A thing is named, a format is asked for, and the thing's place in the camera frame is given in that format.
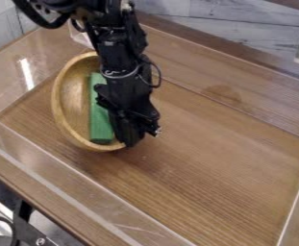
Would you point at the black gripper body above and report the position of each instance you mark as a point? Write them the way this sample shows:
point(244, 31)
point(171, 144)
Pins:
point(126, 93)

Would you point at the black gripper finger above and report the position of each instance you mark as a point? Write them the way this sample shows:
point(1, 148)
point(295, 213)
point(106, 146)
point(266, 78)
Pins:
point(122, 127)
point(138, 131)

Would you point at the green rectangular block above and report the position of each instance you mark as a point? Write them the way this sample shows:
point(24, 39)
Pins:
point(100, 132)

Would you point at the brown wooden bowl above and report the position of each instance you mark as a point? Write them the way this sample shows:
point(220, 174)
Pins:
point(69, 102)

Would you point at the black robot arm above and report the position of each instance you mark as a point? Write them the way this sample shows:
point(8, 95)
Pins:
point(119, 40)

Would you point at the clear acrylic corner bracket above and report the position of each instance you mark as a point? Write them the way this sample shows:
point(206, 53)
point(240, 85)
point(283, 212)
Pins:
point(79, 37)

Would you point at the clear acrylic tray wall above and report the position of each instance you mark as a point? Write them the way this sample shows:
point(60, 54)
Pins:
point(212, 183)

